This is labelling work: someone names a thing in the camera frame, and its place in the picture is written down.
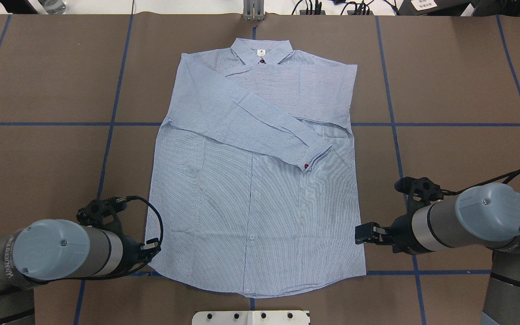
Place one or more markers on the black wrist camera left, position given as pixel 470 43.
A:
pixel 103 214

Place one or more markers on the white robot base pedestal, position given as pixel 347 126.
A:
pixel 266 317

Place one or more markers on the black box white label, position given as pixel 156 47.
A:
pixel 432 7

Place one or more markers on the aluminium frame post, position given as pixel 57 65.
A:
pixel 253 10

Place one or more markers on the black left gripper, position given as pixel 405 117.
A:
pixel 130 253

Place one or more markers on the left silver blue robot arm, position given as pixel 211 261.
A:
pixel 51 250

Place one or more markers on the clear bottle black lid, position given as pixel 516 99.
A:
pixel 53 7

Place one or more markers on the blue striped button shirt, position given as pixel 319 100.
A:
pixel 254 172

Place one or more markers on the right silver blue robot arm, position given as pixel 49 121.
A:
pixel 486 215

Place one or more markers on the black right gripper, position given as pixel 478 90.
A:
pixel 401 231

